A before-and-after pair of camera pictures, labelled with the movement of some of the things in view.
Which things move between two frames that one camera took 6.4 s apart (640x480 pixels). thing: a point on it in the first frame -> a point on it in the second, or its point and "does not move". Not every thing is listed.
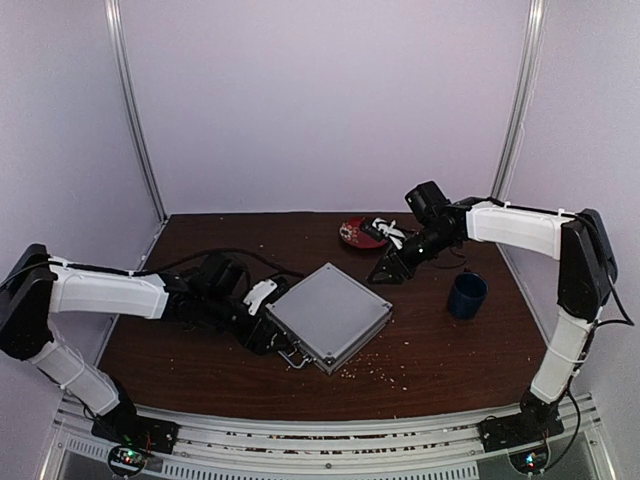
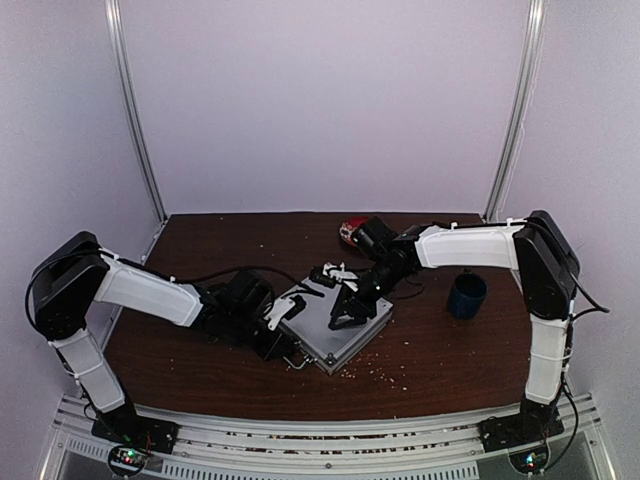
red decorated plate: [352, 232] does not move
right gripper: [389, 261] -> [353, 306]
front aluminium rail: [423, 448] does not move
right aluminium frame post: [516, 133] does not move
